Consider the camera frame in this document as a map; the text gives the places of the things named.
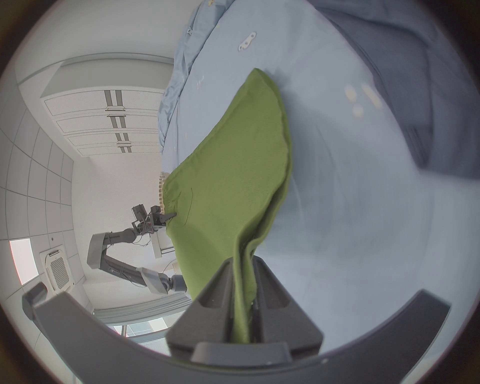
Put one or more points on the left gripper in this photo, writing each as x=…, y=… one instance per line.
x=158, y=219

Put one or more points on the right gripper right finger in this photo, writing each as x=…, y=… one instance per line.
x=277, y=318

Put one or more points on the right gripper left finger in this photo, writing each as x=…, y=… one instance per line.
x=210, y=318

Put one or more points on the green shorts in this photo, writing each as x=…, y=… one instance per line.
x=232, y=168

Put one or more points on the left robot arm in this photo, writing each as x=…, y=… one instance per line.
x=120, y=237

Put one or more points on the round woven basket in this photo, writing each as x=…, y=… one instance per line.
x=162, y=187

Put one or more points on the window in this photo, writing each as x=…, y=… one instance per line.
x=142, y=330

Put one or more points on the white ceiling air conditioner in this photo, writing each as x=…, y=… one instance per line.
x=58, y=270

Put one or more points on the white wardrobe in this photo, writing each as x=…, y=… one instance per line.
x=86, y=108

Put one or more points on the pale blue quilt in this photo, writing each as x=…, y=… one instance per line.
x=180, y=86

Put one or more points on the white ceiling light panel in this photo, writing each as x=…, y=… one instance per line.
x=22, y=262

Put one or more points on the dark blue T-shirt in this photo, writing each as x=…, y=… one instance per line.
x=412, y=93

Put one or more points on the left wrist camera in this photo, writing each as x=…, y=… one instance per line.
x=154, y=210

